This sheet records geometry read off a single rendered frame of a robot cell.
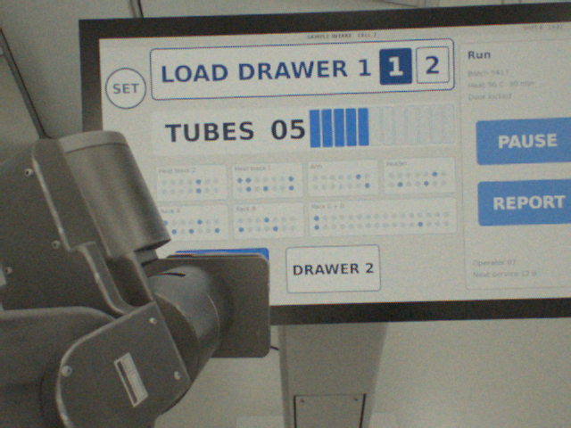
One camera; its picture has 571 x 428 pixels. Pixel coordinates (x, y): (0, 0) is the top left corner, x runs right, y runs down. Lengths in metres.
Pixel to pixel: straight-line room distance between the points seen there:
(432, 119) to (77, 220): 0.37
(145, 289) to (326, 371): 0.58
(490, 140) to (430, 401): 1.16
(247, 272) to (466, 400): 1.34
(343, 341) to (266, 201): 0.31
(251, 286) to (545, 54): 0.38
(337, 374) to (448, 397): 0.85
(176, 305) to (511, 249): 0.38
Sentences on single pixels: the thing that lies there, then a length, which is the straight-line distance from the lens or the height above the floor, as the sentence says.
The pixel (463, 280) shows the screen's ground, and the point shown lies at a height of 0.99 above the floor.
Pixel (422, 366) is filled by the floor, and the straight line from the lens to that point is 1.63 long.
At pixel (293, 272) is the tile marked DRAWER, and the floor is 1.00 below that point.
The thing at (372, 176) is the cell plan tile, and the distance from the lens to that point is 0.47.
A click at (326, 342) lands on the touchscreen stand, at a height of 0.77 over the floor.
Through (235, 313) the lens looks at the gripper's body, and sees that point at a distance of 0.32.
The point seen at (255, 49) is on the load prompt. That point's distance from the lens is 0.49.
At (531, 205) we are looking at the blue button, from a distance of 0.52.
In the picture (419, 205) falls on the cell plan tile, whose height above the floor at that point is 1.05.
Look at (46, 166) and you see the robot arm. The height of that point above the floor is 1.24.
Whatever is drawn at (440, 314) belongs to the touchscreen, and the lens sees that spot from 0.50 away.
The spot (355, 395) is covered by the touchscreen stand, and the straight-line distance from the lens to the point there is 0.84.
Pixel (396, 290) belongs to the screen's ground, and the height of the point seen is 0.99.
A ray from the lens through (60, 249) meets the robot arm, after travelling 0.20.
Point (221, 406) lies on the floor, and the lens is 1.54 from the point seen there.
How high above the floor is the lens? 1.35
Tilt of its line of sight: 40 degrees down
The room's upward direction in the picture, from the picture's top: 2 degrees counter-clockwise
